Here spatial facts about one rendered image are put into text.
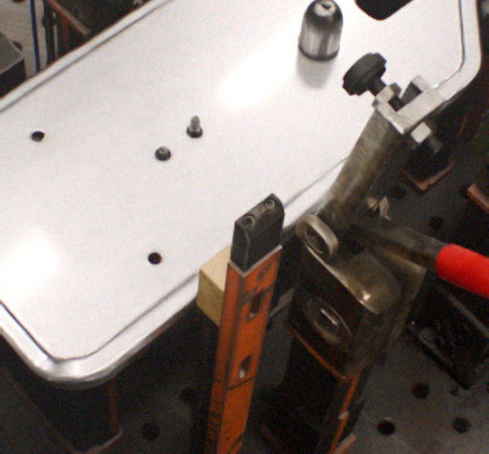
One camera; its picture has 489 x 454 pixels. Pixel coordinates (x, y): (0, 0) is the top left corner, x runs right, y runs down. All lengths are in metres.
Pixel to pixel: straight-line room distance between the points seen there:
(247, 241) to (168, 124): 0.28
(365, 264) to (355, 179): 0.09
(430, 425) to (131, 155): 0.41
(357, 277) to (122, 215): 0.17
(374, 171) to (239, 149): 0.21
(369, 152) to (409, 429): 0.49
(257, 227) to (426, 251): 0.14
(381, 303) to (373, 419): 0.35
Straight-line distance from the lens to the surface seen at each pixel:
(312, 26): 0.94
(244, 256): 0.67
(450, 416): 1.17
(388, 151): 0.70
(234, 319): 0.74
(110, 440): 1.12
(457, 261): 0.74
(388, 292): 0.82
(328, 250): 0.80
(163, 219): 0.88
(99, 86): 0.94
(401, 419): 1.16
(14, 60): 0.99
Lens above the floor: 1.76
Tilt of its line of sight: 59 degrees down
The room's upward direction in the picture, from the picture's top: 8 degrees clockwise
